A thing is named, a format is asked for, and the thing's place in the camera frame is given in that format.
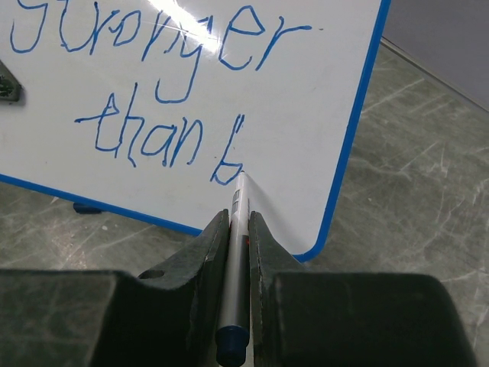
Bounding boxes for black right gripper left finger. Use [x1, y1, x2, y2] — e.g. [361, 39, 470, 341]
[1, 210, 229, 366]

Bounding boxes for white blue whiteboard marker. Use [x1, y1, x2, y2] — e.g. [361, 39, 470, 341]
[215, 172, 250, 366]

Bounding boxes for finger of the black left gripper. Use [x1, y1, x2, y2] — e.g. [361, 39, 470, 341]
[0, 61, 21, 102]

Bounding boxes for blue marker cap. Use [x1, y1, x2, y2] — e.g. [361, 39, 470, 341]
[73, 203, 102, 215]

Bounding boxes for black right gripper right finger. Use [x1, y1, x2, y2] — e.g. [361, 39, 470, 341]
[249, 212, 477, 366]

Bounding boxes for blue framed whiteboard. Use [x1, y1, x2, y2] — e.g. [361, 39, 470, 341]
[1, 1, 390, 261]

